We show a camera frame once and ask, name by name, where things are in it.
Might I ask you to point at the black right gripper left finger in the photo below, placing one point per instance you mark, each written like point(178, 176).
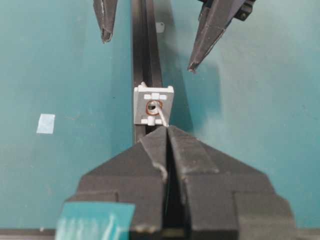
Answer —
point(121, 199)

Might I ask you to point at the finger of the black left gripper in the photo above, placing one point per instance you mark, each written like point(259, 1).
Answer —
point(214, 18)
point(105, 12)

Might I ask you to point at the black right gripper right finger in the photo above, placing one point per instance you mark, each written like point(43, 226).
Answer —
point(224, 198)

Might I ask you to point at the white block with hole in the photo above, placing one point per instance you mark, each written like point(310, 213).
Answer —
point(152, 105)

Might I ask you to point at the light tape patch on table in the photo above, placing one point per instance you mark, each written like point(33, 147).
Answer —
point(46, 123)

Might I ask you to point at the black aluminium extrusion rail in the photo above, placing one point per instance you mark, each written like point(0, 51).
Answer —
point(145, 57)

